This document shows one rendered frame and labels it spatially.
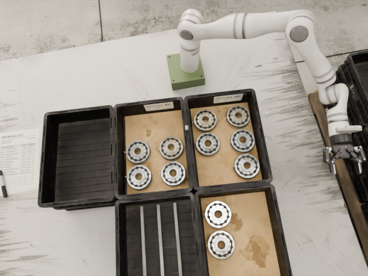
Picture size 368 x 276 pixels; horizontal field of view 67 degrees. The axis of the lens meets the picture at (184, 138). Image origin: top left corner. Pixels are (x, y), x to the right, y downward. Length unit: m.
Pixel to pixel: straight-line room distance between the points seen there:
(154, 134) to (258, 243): 0.62
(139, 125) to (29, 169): 0.60
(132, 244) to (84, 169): 0.38
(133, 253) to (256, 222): 0.49
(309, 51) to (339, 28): 1.71
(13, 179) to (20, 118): 0.32
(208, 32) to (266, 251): 0.86
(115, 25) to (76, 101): 1.30
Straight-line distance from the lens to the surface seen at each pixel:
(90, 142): 1.30
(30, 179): 1.53
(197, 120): 1.20
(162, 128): 1.23
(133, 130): 1.26
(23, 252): 1.50
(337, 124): 1.19
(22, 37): 3.02
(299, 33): 1.07
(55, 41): 2.84
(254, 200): 1.17
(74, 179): 1.28
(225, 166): 1.18
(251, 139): 1.19
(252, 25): 1.10
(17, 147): 1.62
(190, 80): 1.40
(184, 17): 1.20
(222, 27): 1.12
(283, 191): 1.34
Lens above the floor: 1.97
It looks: 71 degrees down
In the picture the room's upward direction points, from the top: 11 degrees counter-clockwise
